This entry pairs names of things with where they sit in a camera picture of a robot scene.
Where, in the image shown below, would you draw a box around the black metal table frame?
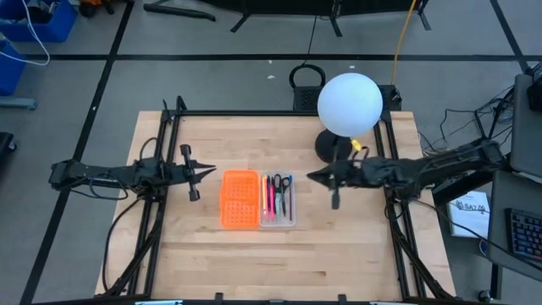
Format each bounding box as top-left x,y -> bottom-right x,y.
101,95 -> 456,304

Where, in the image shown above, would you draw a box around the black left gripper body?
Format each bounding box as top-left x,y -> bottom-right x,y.
167,144 -> 201,202

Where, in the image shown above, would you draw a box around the yellow cable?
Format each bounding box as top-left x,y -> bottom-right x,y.
390,0 -> 419,86

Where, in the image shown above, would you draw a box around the black stand leg bar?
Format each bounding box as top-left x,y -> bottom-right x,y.
142,3 -> 217,23

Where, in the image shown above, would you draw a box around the white cable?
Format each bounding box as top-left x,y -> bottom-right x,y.
0,0 -> 52,68

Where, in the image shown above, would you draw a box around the white globe table lamp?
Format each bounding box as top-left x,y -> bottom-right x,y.
313,72 -> 384,165

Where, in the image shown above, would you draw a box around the small blue storage bin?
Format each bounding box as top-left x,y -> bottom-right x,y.
0,40 -> 27,97

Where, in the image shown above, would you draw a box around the clear plastic supply box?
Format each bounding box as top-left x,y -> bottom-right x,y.
257,170 -> 297,229

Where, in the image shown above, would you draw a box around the white printed booklet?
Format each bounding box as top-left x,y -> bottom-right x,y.
447,190 -> 491,239

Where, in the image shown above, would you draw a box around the tangled black floor cables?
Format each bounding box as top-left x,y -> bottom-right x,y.
417,84 -> 516,156

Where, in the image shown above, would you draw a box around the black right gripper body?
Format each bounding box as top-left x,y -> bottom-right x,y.
329,143 -> 363,211

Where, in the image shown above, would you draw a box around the black keyboard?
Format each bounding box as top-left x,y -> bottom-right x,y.
505,207 -> 542,263

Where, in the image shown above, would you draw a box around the black standing panel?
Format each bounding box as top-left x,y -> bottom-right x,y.
198,0 -> 432,38

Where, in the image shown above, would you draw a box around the black desktop device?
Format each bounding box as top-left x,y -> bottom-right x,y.
526,63 -> 542,114

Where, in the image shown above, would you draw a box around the coiled black cable loop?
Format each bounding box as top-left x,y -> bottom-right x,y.
289,63 -> 327,91

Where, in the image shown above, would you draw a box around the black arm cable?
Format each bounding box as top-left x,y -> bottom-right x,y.
101,197 -> 143,293

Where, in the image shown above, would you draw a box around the black floor object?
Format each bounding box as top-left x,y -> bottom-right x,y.
0,131 -> 18,154

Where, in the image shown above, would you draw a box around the large blue storage bin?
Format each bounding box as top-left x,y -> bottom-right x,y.
0,0 -> 79,43

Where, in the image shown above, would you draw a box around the grey floor bar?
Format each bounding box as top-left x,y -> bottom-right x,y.
0,96 -> 38,111

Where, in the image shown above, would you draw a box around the grey desk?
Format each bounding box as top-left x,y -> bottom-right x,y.
486,72 -> 542,283

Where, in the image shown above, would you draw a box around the black handled scissors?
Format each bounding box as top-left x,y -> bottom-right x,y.
273,173 -> 293,221

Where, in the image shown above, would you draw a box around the pink pencil yellow eraser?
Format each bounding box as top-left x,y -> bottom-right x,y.
261,174 -> 268,225

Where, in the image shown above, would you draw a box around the orange perforated box lid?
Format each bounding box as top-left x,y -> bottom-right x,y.
219,169 -> 261,230

